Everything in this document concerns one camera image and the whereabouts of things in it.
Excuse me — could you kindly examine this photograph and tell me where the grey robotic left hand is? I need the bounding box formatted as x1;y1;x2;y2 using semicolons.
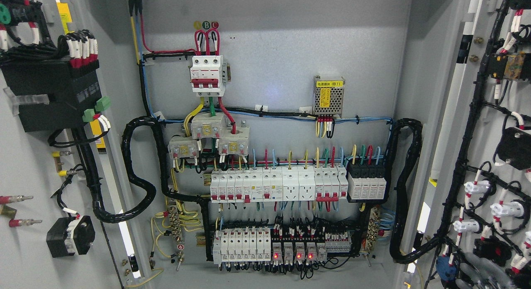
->
455;253;530;289

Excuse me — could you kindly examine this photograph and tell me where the grey cabinet door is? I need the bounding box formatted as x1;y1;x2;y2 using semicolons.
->
0;0;142;289
411;0;531;289

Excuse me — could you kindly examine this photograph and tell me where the black white surge protector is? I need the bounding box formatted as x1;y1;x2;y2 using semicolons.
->
347;162;389;204

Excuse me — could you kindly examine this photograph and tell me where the relay and terminal row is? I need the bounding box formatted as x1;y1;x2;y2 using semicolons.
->
271;219;352;270

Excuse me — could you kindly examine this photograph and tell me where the white breaker and socket row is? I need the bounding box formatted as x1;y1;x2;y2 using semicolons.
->
210;165;348;203

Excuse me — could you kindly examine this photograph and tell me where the metal mesh power supply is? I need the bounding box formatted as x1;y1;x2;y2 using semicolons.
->
313;75;345;117

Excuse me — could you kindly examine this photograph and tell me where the white lower breaker row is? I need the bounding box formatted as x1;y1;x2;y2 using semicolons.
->
212;227;273;265

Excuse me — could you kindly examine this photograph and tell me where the beige current transformer right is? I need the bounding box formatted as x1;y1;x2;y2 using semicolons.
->
218;127;250;155

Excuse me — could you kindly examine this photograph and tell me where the beige current transformer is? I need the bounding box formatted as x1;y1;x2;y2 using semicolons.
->
218;127;250;155
168;136;199;158
191;113;226;139

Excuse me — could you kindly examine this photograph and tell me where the beige current transformer top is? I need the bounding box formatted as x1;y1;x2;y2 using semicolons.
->
191;113;226;139

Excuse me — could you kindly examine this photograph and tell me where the beige current transformer left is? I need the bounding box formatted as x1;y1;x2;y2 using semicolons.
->
168;136;199;158

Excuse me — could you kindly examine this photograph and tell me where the red white main breaker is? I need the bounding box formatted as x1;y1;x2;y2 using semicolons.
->
190;55;228;97

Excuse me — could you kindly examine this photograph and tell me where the black right cable conduit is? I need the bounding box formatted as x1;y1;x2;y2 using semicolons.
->
388;118;436;265

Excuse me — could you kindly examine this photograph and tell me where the black cable conduit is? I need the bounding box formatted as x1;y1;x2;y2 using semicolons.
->
92;116;212;260
388;118;436;265

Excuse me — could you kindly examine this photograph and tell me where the black left cable conduit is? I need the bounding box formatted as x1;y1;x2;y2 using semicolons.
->
92;116;212;260

